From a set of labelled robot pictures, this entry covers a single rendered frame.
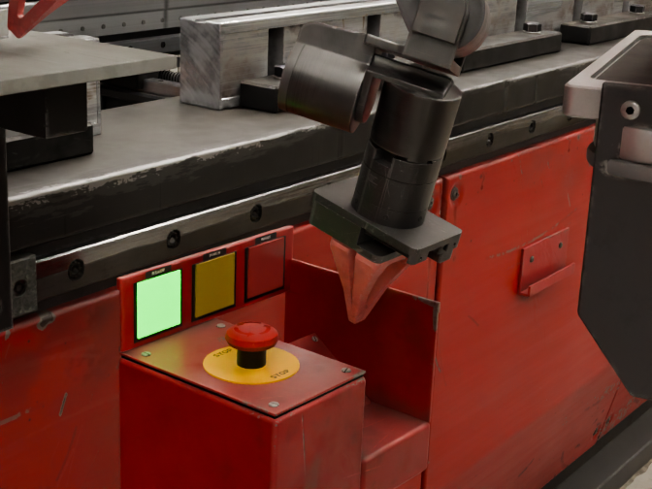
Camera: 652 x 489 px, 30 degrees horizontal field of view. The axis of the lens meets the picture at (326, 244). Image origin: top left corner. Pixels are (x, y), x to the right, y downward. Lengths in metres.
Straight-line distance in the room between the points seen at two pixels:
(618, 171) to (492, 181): 1.04
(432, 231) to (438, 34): 0.15
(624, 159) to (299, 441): 0.36
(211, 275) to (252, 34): 0.46
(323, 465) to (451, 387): 0.79
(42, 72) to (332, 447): 0.34
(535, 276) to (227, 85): 0.66
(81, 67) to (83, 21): 0.69
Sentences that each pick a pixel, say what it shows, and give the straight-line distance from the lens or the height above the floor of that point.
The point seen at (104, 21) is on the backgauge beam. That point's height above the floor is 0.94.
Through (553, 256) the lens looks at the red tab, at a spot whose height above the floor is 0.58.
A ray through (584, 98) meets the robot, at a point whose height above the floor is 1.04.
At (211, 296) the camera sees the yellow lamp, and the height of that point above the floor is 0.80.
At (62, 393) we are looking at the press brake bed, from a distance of 1.09.
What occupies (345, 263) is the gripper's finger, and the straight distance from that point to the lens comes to 0.92.
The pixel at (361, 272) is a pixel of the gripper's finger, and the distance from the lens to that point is 0.91.
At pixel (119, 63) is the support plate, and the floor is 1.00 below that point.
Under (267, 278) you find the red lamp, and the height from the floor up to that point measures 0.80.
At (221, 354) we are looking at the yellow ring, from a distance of 0.93.
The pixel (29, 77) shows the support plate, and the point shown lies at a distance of 0.82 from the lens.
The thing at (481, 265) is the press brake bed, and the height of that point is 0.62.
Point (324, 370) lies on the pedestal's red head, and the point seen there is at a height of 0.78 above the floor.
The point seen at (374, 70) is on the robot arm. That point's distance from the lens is 0.88.
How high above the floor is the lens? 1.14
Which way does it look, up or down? 18 degrees down
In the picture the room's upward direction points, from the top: 2 degrees clockwise
